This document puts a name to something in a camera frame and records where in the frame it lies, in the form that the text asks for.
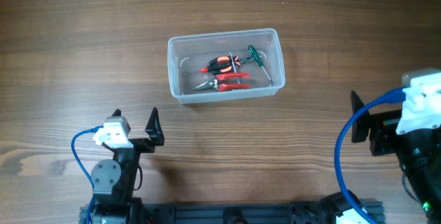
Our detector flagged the red handled wire stripper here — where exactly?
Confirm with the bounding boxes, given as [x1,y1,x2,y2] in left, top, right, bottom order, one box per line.
[193,72,251,92]

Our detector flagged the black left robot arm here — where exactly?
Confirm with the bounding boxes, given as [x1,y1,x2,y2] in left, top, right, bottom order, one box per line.
[82,108,165,224]

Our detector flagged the red black screwdriver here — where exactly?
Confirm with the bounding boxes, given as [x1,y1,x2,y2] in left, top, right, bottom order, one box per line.
[183,67,212,76]

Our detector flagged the silver combination wrench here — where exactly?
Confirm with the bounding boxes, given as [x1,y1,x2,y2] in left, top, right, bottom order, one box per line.
[229,52,241,84]

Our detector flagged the clear plastic container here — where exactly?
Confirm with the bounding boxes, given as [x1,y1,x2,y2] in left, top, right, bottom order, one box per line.
[167,28,286,104]

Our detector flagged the orange black needle-nose pliers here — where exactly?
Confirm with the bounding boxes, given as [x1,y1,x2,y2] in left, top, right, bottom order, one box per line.
[206,56,253,75]

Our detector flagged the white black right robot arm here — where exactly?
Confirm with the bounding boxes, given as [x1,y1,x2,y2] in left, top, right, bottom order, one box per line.
[320,88,440,223]

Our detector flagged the green handled screwdriver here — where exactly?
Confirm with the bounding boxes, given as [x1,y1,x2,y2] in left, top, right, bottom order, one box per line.
[248,45,274,85]

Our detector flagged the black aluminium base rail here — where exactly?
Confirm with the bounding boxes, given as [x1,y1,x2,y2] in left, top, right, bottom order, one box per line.
[90,201,366,224]

